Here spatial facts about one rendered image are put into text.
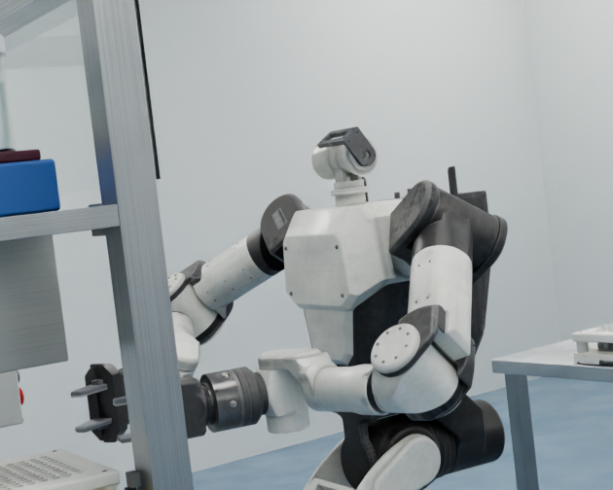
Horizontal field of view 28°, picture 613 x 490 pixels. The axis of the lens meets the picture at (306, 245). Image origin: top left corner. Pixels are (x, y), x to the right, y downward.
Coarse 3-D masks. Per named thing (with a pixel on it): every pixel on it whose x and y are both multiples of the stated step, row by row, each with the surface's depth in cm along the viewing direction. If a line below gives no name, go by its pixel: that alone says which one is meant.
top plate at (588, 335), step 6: (588, 330) 282; (594, 330) 281; (576, 336) 279; (582, 336) 278; (588, 336) 276; (594, 336) 275; (600, 336) 274; (606, 336) 272; (612, 336) 271; (600, 342) 274; (606, 342) 273; (612, 342) 271
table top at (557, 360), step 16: (528, 352) 305; (544, 352) 302; (560, 352) 299; (496, 368) 300; (512, 368) 296; (528, 368) 292; (544, 368) 288; (560, 368) 283; (576, 368) 280; (592, 368) 276; (608, 368) 272
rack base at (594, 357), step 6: (594, 348) 283; (576, 354) 280; (582, 354) 279; (588, 354) 277; (594, 354) 276; (600, 354) 274; (606, 354) 273; (612, 354) 272; (576, 360) 280; (582, 360) 279; (588, 360) 277; (594, 360) 276; (600, 360) 274; (606, 360) 273; (612, 360) 272
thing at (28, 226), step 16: (80, 208) 159; (96, 208) 160; (112, 208) 161; (0, 224) 154; (16, 224) 155; (32, 224) 156; (48, 224) 157; (64, 224) 158; (80, 224) 159; (96, 224) 160; (112, 224) 161; (0, 240) 154
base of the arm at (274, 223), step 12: (276, 204) 223; (288, 204) 220; (300, 204) 218; (264, 216) 223; (276, 216) 221; (288, 216) 219; (264, 228) 222; (276, 228) 219; (264, 240) 221; (276, 240) 217; (276, 252) 217
